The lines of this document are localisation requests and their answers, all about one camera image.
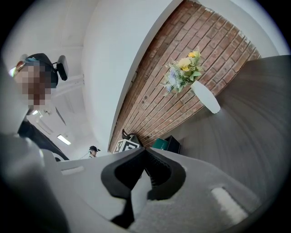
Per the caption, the green packet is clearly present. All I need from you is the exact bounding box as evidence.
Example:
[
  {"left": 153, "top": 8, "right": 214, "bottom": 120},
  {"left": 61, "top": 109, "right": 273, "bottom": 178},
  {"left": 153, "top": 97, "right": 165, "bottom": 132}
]
[{"left": 151, "top": 138, "right": 169, "bottom": 151}]

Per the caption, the white vase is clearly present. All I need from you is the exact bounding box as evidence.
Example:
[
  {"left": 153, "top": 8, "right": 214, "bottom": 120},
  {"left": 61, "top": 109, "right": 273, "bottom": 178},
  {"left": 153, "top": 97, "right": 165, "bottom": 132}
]
[{"left": 190, "top": 81, "right": 221, "bottom": 114}]

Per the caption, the yellow and blue flower bouquet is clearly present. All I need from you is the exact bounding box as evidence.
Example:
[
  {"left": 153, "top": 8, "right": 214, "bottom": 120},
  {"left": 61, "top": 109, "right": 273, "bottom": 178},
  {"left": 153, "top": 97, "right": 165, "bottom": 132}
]
[{"left": 161, "top": 46, "right": 204, "bottom": 98}]

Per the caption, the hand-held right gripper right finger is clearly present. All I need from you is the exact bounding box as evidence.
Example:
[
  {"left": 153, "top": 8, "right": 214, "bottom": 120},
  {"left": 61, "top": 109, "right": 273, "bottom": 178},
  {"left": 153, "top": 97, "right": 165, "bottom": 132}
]
[{"left": 145, "top": 147, "right": 186, "bottom": 201}]

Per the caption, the person's head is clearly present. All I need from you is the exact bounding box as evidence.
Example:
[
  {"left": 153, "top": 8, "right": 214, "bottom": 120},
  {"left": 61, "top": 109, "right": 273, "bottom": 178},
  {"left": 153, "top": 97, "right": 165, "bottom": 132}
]
[{"left": 8, "top": 53, "right": 59, "bottom": 114}]

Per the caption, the black head-mounted camera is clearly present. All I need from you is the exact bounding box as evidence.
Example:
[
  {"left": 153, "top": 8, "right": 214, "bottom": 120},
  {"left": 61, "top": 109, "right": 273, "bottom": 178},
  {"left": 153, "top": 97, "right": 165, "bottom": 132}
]
[{"left": 52, "top": 55, "right": 69, "bottom": 81}]

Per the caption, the black container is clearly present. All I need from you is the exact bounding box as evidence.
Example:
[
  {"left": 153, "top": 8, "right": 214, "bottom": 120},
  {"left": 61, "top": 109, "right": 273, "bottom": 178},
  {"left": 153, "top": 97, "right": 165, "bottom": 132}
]
[{"left": 165, "top": 135, "right": 182, "bottom": 152}]

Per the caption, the long ceiling light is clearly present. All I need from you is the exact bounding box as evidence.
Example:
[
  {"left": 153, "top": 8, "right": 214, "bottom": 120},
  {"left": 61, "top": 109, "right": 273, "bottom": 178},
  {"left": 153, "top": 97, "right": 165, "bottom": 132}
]
[{"left": 56, "top": 134, "right": 72, "bottom": 146}]

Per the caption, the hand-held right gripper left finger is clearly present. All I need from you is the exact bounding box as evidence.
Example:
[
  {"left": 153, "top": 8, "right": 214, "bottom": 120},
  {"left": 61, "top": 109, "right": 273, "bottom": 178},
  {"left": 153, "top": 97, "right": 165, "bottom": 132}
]
[{"left": 100, "top": 147, "right": 146, "bottom": 229}]

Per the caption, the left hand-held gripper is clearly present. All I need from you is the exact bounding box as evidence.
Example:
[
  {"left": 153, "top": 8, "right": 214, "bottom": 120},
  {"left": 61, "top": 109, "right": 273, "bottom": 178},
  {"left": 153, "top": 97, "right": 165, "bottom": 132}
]
[{"left": 115, "top": 128, "right": 144, "bottom": 155}]

